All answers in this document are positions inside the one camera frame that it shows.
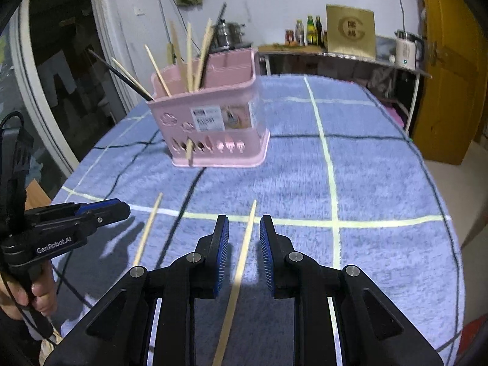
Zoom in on white electric kettle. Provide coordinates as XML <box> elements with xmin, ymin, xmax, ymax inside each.
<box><xmin>394</xmin><ymin>29</ymin><xmax>425</xmax><ymax>70</ymax></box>

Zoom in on steel kitchen table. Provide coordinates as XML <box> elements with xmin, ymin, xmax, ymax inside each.
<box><xmin>257</xmin><ymin>46</ymin><xmax>433</xmax><ymax>138</ymax></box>

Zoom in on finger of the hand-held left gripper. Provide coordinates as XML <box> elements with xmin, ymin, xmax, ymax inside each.
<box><xmin>75</xmin><ymin>198</ymin><xmax>120</xmax><ymax>215</ymax></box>
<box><xmin>81</xmin><ymin>202</ymin><xmax>132</xmax><ymax>227</ymax></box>

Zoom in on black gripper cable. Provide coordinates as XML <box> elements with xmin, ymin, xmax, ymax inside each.
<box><xmin>0</xmin><ymin>111</ymin><xmax>59</xmax><ymax>347</ymax></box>

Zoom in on pink storage box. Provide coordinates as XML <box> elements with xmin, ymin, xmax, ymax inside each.
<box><xmin>383</xmin><ymin>99</ymin><xmax>405</xmax><ymax>126</ymax></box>

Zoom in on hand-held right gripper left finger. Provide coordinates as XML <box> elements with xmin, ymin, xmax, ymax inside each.
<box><xmin>44</xmin><ymin>214</ymin><xmax>230</xmax><ymax>366</ymax></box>

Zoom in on black chopstick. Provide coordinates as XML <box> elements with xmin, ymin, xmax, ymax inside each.
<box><xmin>200</xmin><ymin>2</ymin><xmax>228</xmax><ymax>86</ymax></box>
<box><xmin>88</xmin><ymin>49</ymin><xmax>154</xmax><ymax>101</ymax></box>

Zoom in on yellow wooden door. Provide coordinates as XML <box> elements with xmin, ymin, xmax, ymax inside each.
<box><xmin>410</xmin><ymin>0</ymin><xmax>488</xmax><ymax>166</ymax></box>

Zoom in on wooden cutting board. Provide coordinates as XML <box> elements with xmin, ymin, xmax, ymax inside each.
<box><xmin>258</xmin><ymin>42</ymin><xmax>328</xmax><ymax>52</ymax></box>

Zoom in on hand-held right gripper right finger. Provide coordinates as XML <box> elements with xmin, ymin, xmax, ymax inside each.
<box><xmin>259</xmin><ymin>214</ymin><xmax>445</xmax><ymax>366</ymax></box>

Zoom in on steel steamer pot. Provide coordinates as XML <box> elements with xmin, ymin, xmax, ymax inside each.
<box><xmin>211</xmin><ymin>21</ymin><xmax>245</xmax><ymax>50</ymax></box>

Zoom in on white sliding door frame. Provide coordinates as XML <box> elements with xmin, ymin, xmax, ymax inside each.
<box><xmin>9</xmin><ymin>0</ymin><xmax>132</xmax><ymax>176</ymax></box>

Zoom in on pale hanging garment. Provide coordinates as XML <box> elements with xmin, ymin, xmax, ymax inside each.
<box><xmin>38</xmin><ymin>51</ymin><xmax>77</xmax><ymax>105</ymax></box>

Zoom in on gold square board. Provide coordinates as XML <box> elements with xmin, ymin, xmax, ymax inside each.
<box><xmin>325</xmin><ymin>4</ymin><xmax>376</xmax><ymax>59</ymax></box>

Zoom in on pink plastic utensil basket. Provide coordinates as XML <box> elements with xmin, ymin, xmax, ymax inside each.
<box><xmin>147</xmin><ymin>49</ymin><xmax>271</xmax><ymax>169</ymax></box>

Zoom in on black wall cable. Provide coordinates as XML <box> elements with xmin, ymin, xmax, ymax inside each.
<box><xmin>153</xmin><ymin>0</ymin><xmax>171</xmax><ymax>46</ymax></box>
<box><xmin>393</xmin><ymin>0</ymin><xmax>405</xmax><ymax>31</ymax></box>

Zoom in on person's left hand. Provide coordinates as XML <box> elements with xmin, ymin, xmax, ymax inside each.
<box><xmin>0</xmin><ymin>272</ymin><xmax>59</xmax><ymax>320</ymax></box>

